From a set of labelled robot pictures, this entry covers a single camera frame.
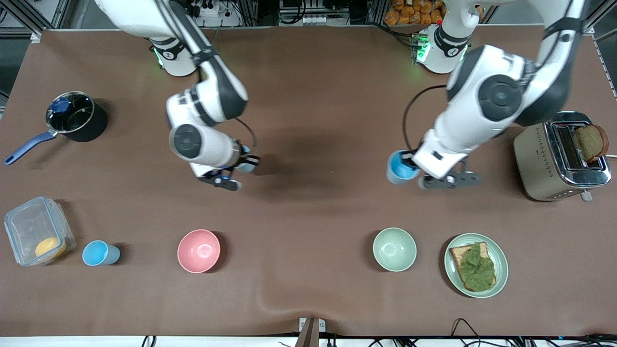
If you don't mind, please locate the bright blue plastic cup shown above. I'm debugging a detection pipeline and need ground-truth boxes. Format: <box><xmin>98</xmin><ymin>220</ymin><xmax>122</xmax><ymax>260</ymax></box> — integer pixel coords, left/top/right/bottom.
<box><xmin>387</xmin><ymin>150</ymin><xmax>421</xmax><ymax>186</ymax></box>
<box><xmin>82</xmin><ymin>240</ymin><xmax>121</xmax><ymax>267</ymax></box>

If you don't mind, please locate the pale green bowl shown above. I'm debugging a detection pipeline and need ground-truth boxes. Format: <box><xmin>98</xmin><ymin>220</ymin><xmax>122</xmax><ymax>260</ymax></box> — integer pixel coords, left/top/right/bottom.
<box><xmin>373</xmin><ymin>227</ymin><xmax>417</xmax><ymax>272</ymax></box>

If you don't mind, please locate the brown table cloth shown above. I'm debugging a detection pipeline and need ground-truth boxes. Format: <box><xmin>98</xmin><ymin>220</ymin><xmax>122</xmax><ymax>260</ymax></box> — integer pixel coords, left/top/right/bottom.
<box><xmin>0</xmin><ymin>25</ymin><xmax>617</xmax><ymax>338</ymax></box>

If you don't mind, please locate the brown bread slice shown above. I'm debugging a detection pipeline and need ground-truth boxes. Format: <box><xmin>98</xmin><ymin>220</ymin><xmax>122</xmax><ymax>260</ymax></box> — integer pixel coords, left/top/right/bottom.
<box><xmin>450</xmin><ymin>242</ymin><xmax>497</xmax><ymax>293</ymax></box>

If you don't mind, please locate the pink bowl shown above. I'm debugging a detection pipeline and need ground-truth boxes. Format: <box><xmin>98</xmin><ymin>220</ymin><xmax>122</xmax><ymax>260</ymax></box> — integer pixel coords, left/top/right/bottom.
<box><xmin>177</xmin><ymin>229</ymin><xmax>221</xmax><ymax>274</ymax></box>

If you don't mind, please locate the beige and chrome toaster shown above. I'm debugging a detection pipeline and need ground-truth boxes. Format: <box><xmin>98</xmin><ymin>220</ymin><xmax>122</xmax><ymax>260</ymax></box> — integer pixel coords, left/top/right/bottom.
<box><xmin>513</xmin><ymin>111</ymin><xmax>613</xmax><ymax>202</ymax></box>

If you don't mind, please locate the green lettuce leaf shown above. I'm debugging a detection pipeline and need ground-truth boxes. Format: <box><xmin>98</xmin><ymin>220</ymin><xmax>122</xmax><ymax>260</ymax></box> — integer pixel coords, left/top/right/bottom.
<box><xmin>457</xmin><ymin>242</ymin><xmax>496</xmax><ymax>292</ymax></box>

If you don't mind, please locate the pale green plate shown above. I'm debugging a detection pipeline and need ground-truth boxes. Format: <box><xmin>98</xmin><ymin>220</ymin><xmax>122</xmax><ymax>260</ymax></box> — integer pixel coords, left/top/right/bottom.
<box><xmin>444</xmin><ymin>233</ymin><xmax>509</xmax><ymax>299</ymax></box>

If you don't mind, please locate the bag of orange buns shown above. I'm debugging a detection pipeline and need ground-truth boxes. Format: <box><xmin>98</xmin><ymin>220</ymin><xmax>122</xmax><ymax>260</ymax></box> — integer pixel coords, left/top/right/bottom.
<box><xmin>384</xmin><ymin>0</ymin><xmax>446</xmax><ymax>26</ymax></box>

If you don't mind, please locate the white power strip with plugs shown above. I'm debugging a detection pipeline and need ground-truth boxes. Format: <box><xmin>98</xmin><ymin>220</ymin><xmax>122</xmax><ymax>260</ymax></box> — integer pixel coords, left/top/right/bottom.
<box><xmin>186</xmin><ymin>0</ymin><xmax>241</xmax><ymax>27</ymax></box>

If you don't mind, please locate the glass lid with blue knob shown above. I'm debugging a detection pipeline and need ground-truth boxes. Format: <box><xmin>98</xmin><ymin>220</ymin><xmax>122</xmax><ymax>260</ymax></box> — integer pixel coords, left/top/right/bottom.
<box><xmin>46</xmin><ymin>92</ymin><xmax>95</xmax><ymax>134</ymax></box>

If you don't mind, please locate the dark toast slice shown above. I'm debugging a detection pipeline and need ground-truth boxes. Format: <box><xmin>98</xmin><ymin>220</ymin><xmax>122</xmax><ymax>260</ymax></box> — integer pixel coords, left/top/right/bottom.
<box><xmin>574</xmin><ymin>124</ymin><xmax>610</xmax><ymax>163</ymax></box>

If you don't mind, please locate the yellow round food piece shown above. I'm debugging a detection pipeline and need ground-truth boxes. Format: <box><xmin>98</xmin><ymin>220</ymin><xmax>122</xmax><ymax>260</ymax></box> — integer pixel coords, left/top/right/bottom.
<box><xmin>35</xmin><ymin>236</ymin><xmax>67</xmax><ymax>259</ymax></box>

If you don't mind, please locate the clear plastic food container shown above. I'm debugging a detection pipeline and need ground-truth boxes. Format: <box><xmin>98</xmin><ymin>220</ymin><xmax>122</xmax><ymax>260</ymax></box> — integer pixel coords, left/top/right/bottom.
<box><xmin>4</xmin><ymin>196</ymin><xmax>77</xmax><ymax>267</ymax></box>

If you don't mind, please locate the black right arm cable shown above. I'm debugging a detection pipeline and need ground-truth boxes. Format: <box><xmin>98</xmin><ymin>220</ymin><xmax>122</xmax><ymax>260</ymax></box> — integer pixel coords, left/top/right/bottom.
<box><xmin>234</xmin><ymin>117</ymin><xmax>258</xmax><ymax>149</ymax></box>

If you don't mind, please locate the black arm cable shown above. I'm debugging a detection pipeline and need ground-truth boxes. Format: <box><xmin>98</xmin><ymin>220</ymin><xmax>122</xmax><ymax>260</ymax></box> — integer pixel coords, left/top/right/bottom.
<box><xmin>234</xmin><ymin>117</ymin><xmax>258</xmax><ymax>149</ymax></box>
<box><xmin>402</xmin><ymin>85</ymin><xmax>449</xmax><ymax>153</ymax></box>

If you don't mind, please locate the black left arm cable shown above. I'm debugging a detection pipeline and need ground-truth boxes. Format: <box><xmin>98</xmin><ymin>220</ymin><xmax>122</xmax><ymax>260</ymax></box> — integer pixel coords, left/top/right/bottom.
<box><xmin>402</xmin><ymin>85</ymin><xmax>449</xmax><ymax>153</ymax></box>

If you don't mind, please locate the black saucepan with blue handle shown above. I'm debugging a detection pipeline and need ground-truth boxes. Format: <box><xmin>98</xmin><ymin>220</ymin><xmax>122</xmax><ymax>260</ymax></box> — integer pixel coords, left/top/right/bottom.
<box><xmin>4</xmin><ymin>91</ymin><xmax>108</xmax><ymax>166</ymax></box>

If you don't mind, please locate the black looped cable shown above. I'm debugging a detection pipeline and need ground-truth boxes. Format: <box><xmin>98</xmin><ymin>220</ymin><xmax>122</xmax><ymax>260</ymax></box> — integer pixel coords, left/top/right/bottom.
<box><xmin>450</xmin><ymin>318</ymin><xmax>487</xmax><ymax>347</ymax></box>

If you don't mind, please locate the metal table edge bracket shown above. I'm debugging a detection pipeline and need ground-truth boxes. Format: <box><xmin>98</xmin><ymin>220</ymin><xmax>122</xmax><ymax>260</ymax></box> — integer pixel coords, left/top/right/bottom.
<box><xmin>298</xmin><ymin>317</ymin><xmax>326</xmax><ymax>347</ymax></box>

